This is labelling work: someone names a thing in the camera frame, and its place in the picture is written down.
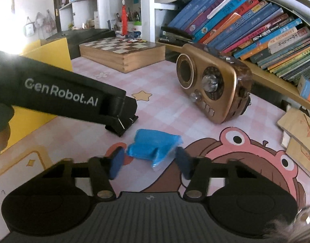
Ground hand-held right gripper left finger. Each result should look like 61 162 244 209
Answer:
42 147 125 199

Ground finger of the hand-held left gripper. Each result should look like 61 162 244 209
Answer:
100 95 138 124

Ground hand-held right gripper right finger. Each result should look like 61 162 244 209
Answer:
176 147 264 199

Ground black binder clip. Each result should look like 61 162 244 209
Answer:
105 115 139 137

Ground blue plastic packet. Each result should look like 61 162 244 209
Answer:
126 129 183 169

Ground yellow cardboard box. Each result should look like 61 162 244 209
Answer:
0 37 74 155

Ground pink printed desk mat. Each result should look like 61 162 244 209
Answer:
0 56 310 208

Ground wooden chess box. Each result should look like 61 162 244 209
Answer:
79 37 166 74

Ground white hanging bag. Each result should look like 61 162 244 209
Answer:
34 12 45 28
45 10 56 32
24 17 35 36

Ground white tub with green lid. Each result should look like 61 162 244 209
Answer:
127 20 143 34

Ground black stapler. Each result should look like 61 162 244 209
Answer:
159 26 194 46

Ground red tassel ornament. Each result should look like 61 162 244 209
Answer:
120 0 129 36

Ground cup of pens and brushes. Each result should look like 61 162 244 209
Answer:
114 6 141 31

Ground brown retro radio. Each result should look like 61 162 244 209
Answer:
176 43 253 125

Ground white bookshelf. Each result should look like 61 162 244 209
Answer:
140 0 310 112

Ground white side shelf unit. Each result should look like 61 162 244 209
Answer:
57 0 143 34

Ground flat kraft envelopes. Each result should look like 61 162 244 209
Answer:
277 108 310 175

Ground grey fuzzy cloth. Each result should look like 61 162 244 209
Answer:
264 205 310 243

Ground orange and white carton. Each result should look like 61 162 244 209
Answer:
297 75 310 107

